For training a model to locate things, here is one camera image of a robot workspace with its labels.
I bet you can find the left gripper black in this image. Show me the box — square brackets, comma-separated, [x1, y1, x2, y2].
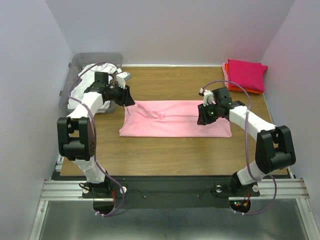
[108, 82, 136, 107]

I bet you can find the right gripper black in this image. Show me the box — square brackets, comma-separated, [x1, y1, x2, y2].
[196, 101, 221, 125]

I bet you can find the light pink t-shirt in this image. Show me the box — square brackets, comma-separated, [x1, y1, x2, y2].
[119, 100, 232, 138]

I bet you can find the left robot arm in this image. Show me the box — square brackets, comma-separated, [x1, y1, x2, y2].
[57, 69, 135, 198]

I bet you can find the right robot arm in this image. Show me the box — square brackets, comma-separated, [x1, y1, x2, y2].
[197, 87, 296, 195]

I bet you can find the orange folded t-shirt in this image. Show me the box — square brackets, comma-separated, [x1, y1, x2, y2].
[226, 63, 263, 95]

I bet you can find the white t-shirt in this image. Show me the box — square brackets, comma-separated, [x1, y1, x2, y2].
[70, 62, 117, 101]

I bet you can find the pale pink folded t-shirt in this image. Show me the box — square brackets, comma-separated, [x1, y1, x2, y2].
[222, 63, 229, 88]

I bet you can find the magenta folded t-shirt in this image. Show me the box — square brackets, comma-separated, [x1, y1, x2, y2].
[227, 59, 268, 94]

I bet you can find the clear plastic bin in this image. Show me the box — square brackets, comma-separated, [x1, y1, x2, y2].
[59, 52, 123, 114]

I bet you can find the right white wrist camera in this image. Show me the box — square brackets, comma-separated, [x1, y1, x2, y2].
[198, 88, 215, 106]

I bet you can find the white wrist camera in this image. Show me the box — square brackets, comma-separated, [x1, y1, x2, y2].
[198, 88, 215, 106]
[115, 71, 132, 89]

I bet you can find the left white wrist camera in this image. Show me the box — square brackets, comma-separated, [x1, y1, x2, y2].
[115, 71, 132, 89]

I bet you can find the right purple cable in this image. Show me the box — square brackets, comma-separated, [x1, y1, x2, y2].
[198, 79, 278, 217]

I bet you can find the purple cable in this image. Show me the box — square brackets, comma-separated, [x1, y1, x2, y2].
[67, 61, 127, 218]
[198, 79, 278, 217]

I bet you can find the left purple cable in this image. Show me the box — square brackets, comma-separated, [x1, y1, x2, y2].
[67, 61, 127, 218]

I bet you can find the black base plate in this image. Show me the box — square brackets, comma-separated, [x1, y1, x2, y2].
[79, 175, 260, 211]

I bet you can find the aluminium frame rail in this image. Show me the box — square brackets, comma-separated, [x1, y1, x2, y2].
[28, 109, 87, 240]

